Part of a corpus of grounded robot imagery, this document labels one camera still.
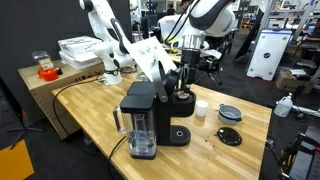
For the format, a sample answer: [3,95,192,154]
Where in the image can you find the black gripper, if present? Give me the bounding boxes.
[180,50,200,90]

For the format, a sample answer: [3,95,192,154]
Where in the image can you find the orange-lidded coffee pod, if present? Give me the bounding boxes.
[177,91,188,99]

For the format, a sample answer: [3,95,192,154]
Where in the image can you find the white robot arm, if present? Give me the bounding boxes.
[163,0,235,92]

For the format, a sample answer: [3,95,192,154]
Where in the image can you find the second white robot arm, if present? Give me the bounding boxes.
[79,0,133,85]

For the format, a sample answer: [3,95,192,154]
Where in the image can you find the black coffeemaker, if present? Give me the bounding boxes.
[113,61,196,160]

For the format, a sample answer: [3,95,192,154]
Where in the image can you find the white ceramic mug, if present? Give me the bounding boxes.
[195,100,208,117]

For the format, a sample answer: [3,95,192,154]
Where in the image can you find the black round pot lid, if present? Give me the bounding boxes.
[217,127,242,146]

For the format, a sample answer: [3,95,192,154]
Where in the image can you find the white spray bottle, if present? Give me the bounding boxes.
[274,93,293,117]

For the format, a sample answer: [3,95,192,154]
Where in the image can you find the stacked white boxes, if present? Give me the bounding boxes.
[58,36,102,70]

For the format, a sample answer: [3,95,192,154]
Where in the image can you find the orange object on box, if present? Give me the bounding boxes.
[38,68,63,81]

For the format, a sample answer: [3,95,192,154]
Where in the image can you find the cardboard box cabinet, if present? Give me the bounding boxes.
[17,59,106,140]

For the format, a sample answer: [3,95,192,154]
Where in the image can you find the grey pot with black handles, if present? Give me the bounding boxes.
[218,104,242,125]

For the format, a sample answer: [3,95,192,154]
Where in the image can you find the black power cable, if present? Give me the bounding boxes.
[52,76,128,161]

